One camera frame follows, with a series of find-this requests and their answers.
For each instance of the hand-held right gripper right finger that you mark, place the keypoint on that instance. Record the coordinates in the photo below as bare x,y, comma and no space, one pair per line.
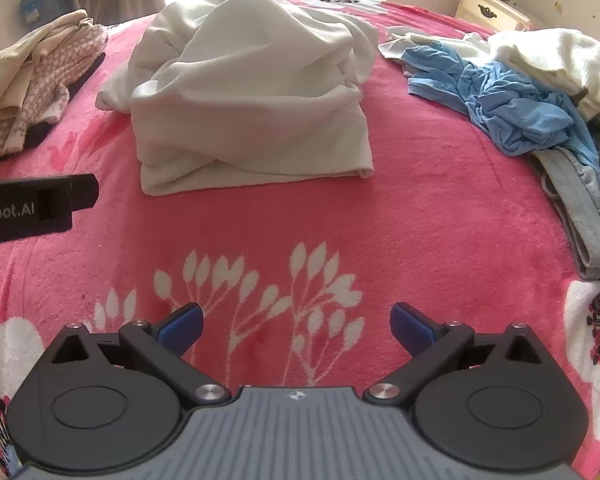
407,327

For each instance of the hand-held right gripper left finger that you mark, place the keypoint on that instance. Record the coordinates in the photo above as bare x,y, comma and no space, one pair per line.
182,327

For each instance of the pink floral blanket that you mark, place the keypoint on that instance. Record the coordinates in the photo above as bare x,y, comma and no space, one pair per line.
330,220

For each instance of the beige folded garment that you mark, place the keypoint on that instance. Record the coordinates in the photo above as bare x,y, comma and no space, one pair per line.
15,60

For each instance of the cream wooden nightstand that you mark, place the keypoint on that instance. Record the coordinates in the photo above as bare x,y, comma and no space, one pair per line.
495,10

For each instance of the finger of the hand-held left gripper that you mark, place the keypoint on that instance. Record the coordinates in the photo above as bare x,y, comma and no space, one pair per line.
85,191

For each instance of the cream fleece garment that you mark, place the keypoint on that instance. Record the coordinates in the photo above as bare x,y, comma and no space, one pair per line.
545,60

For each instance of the white printed sweatshirt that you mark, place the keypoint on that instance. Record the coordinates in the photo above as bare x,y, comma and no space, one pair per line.
240,85

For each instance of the beige patterned clothes pile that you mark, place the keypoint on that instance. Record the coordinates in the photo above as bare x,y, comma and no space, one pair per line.
45,85

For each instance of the thin white garment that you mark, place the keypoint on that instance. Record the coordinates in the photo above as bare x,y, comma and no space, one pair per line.
430,39

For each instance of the light blue shirt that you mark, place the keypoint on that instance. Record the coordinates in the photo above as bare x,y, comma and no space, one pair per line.
505,105

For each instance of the black folded garment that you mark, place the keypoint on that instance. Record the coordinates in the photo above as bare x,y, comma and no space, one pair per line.
37,132

